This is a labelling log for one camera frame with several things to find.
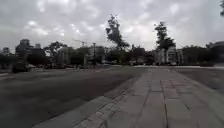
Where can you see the pole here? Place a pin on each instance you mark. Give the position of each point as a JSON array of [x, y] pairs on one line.
[[94, 53]]

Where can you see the tall dark tree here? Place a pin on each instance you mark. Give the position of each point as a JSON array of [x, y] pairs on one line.
[[114, 33]]

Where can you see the construction crane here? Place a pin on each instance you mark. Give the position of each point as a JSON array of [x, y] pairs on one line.
[[81, 42]]

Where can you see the low pale building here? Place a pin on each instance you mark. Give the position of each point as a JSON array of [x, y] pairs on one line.
[[168, 56]]

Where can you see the slim tree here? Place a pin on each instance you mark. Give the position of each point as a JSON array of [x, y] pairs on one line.
[[163, 38]]

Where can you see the grey stone slab path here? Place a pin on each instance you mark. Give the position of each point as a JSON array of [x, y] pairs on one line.
[[160, 103]]

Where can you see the dark grey paved ground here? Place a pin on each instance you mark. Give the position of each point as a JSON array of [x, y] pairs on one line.
[[206, 78], [50, 93]]

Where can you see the row of dark trees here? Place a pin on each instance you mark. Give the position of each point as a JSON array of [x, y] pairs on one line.
[[36, 56]]

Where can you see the long low dark building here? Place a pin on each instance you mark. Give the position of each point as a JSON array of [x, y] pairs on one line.
[[195, 55]]

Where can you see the distant building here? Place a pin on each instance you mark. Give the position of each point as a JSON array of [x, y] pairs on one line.
[[23, 45]]

